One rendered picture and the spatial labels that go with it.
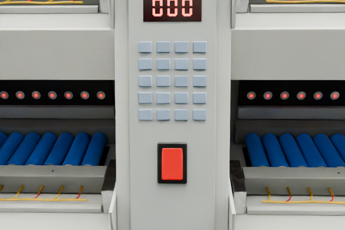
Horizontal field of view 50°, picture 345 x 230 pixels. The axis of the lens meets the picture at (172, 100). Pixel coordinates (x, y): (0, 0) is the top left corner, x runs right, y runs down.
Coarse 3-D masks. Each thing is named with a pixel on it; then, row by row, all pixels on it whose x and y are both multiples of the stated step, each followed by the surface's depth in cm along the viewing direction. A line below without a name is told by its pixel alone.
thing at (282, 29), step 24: (240, 0) 33; (264, 0) 36; (288, 0) 36; (312, 0) 34; (336, 0) 34; (240, 24) 31; (264, 24) 31; (288, 24) 31; (312, 24) 30; (336, 24) 30; (240, 48) 30; (264, 48) 30; (288, 48) 30; (312, 48) 30; (336, 48) 30; (240, 72) 31; (264, 72) 31; (288, 72) 31; (312, 72) 31; (336, 72) 31
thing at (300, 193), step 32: (256, 96) 46; (288, 96) 46; (320, 96) 46; (256, 128) 45; (288, 128) 45; (320, 128) 45; (256, 160) 40; (288, 160) 41; (320, 160) 40; (256, 192) 38; (288, 192) 37; (320, 192) 37; (256, 224) 34; (288, 224) 34; (320, 224) 34
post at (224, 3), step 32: (224, 0) 29; (224, 32) 30; (128, 64) 30; (224, 64) 30; (128, 96) 30; (224, 96) 30; (128, 128) 30; (224, 128) 30; (128, 160) 31; (224, 160) 30; (128, 192) 31; (224, 192) 31; (128, 224) 31; (224, 224) 31
